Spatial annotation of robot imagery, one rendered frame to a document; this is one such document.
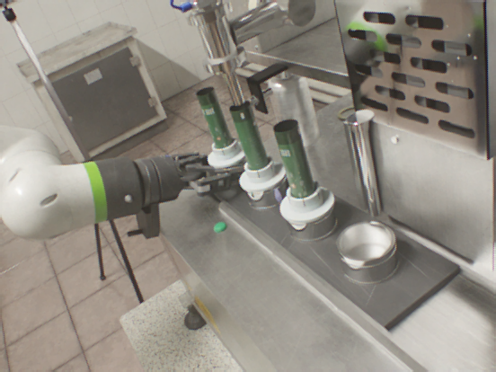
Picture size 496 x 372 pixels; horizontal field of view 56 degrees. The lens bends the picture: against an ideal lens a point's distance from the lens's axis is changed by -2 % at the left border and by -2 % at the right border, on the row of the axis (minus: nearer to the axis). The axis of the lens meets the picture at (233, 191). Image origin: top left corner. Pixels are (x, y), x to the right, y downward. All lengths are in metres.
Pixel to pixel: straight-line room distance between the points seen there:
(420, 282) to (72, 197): 0.46
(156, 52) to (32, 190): 3.72
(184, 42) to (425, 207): 3.99
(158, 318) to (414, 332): 0.64
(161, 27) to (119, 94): 1.00
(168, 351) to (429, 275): 0.57
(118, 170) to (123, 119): 2.91
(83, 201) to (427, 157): 0.45
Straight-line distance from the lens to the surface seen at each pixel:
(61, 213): 0.68
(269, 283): 0.61
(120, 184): 0.70
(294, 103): 0.82
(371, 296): 0.55
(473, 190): 0.48
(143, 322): 1.06
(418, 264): 0.58
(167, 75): 4.40
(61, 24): 4.12
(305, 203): 0.60
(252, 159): 0.68
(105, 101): 3.54
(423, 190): 0.53
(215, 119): 0.75
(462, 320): 0.54
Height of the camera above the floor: 1.45
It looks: 32 degrees down
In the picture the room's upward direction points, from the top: 21 degrees counter-clockwise
